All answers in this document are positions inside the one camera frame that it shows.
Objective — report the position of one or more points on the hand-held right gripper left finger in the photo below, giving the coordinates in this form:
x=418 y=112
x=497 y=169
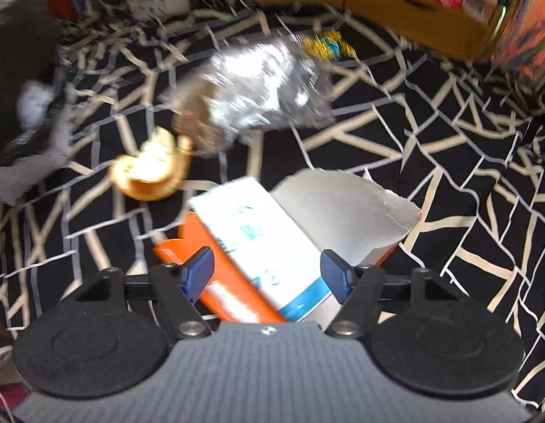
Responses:
x=197 y=273

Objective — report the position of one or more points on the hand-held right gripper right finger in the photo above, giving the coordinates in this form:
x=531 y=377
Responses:
x=336 y=275

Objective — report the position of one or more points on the white orange paper carton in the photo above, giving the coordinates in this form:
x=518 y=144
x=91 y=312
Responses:
x=255 y=238

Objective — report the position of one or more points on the orange peel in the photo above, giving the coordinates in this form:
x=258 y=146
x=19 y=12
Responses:
x=144 y=180

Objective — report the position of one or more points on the clear crinkled plastic wrapper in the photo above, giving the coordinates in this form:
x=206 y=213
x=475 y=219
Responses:
x=255 y=88

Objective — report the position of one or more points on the gold blue foil wrapper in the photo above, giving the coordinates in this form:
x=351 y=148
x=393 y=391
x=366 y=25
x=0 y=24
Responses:
x=327 y=46

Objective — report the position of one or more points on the bin with black plastic bag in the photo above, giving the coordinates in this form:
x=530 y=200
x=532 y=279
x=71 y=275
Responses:
x=17 y=61

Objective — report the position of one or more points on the yellow wooden shelf with drawers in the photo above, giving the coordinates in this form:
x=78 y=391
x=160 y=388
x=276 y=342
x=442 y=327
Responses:
x=387 y=13

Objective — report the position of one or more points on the stack of upright comic magazines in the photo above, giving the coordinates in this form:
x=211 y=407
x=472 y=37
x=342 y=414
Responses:
x=523 y=39

